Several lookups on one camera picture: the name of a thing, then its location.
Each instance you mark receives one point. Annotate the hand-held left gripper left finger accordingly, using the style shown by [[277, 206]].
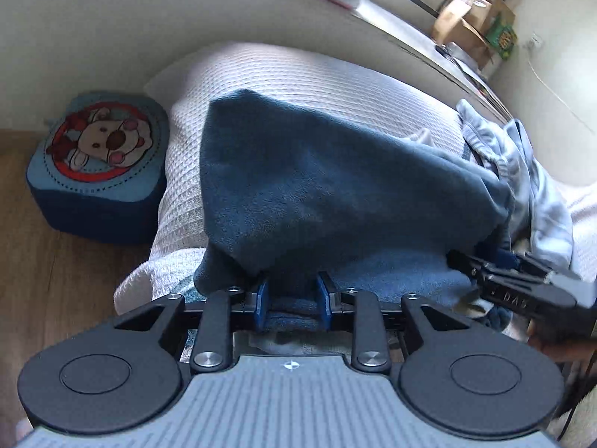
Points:
[[262, 302]]

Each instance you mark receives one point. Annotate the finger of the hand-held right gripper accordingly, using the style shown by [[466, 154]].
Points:
[[468, 263], [545, 266]]

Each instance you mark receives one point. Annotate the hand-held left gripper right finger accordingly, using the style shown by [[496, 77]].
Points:
[[325, 302]]

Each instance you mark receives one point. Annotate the dark blue fleece pants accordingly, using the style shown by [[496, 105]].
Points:
[[326, 186]]

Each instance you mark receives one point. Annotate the person's right hand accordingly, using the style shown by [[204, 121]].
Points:
[[564, 349]]

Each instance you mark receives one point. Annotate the light blue fleece garment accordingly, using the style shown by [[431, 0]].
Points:
[[536, 196]]

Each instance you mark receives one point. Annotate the blue cartoon dog stool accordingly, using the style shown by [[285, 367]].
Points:
[[93, 207]]

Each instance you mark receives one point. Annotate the green printed carton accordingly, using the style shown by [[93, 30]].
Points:
[[503, 37]]

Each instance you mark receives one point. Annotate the striped waffle blanket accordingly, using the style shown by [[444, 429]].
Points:
[[289, 74]]

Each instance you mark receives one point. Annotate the brown cardboard box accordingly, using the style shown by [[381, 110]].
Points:
[[459, 28]]

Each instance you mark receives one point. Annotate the curved window sill ledge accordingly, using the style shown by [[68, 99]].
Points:
[[401, 30]]

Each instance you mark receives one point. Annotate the white wall socket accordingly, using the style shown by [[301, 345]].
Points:
[[536, 43]]

